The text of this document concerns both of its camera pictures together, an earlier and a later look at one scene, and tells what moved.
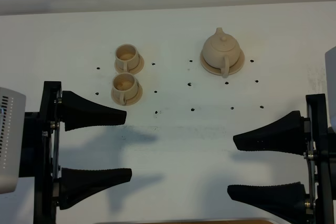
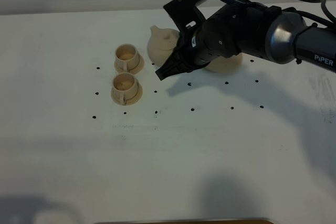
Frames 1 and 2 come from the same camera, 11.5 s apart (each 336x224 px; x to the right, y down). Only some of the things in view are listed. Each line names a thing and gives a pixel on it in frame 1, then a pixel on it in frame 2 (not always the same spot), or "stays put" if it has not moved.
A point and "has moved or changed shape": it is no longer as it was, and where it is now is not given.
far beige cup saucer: [136, 71] stays put
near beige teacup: [125, 86] stays put
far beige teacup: [127, 57] stays put
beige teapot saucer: [232, 69] stays put
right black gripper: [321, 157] to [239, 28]
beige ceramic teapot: [221, 51] has moved or changed shape
